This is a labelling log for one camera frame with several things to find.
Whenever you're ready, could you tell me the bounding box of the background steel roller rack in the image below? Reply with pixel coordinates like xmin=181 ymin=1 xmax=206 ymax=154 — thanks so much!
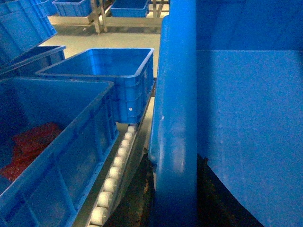
xmin=48 ymin=0 xmax=169 ymax=34

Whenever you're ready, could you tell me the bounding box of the blue crate on background rack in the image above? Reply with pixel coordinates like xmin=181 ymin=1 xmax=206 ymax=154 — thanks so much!
xmin=53 ymin=0 xmax=92 ymax=17
xmin=111 ymin=0 xmax=149 ymax=17

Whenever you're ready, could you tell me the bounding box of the empty blue crate middle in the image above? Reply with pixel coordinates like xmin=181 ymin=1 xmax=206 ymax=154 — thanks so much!
xmin=36 ymin=48 xmax=154 ymax=124

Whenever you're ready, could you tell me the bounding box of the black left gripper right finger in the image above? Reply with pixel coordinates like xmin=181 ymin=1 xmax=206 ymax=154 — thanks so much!
xmin=197 ymin=155 xmax=263 ymax=227

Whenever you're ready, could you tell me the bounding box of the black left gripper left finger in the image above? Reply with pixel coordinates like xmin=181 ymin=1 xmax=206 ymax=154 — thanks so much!
xmin=104 ymin=154 xmax=155 ymax=227

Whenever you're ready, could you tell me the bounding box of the blue crate with red contents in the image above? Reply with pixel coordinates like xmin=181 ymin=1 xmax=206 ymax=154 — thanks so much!
xmin=0 ymin=78 xmax=119 ymax=227

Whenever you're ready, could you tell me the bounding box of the white roller conveyor track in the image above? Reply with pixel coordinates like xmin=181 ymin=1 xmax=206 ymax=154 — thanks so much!
xmin=73 ymin=89 xmax=155 ymax=227

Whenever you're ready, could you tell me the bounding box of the large blue plastic crate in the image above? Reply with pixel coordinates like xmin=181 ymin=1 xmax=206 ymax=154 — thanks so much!
xmin=149 ymin=0 xmax=303 ymax=227

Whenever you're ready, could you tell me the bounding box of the red mesh bag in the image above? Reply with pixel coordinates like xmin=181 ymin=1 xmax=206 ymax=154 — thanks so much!
xmin=0 ymin=122 xmax=62 ymax=182

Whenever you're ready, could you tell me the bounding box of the dark blue crate far left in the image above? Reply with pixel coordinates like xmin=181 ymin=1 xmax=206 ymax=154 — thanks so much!
xmin=0 ymin=45 xmax=66 ymax=79

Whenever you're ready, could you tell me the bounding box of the stacked blue crate upper left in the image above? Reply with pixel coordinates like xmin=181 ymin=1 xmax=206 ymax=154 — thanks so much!
xmin=0 ymin=0 xmax=57 ymax=65

